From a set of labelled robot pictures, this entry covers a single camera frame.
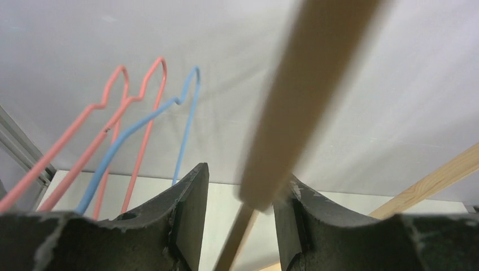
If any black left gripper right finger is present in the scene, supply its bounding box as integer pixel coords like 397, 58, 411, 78
273, 173, 479, 271

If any wooden hanger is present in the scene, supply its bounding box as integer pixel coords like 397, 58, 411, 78
215, 1, 380, 270

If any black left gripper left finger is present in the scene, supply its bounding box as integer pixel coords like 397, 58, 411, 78
1, 163, 209, 270

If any metal wall rail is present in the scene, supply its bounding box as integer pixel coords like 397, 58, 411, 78
1, 108, 56, 211

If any pink wire hanger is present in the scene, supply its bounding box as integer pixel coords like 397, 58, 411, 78
37, 56, 168, 215
1, 65, 129, 212

